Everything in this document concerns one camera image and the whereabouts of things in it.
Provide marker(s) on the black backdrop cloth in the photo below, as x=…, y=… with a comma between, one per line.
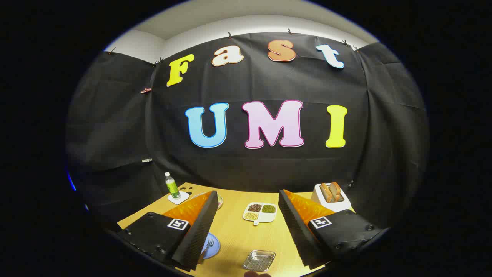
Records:
x=269, y=169

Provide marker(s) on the plate of toy food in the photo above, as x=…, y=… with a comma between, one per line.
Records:
x=220, y=202

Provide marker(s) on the toast bread slice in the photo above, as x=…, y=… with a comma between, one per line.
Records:
x=336, y=191
x=326, y=193

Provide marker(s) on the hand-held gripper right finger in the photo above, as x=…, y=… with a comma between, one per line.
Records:
x=298, y=227

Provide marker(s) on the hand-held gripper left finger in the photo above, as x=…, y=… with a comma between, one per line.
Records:
x=198, y=231

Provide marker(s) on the blue plate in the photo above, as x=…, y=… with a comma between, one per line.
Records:
x=213, y=249

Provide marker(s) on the perforated metal basket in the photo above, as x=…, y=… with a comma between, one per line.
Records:
x=259, y=260

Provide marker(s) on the green plastic bottle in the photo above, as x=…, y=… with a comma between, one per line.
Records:
x=172, y=187

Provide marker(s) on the white divided dish with beans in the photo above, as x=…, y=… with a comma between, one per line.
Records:
x=270, y=217

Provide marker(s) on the white toaster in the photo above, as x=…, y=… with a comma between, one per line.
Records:
x=340, y=204

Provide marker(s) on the white square coaster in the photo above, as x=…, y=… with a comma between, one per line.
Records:
x=183, y=197

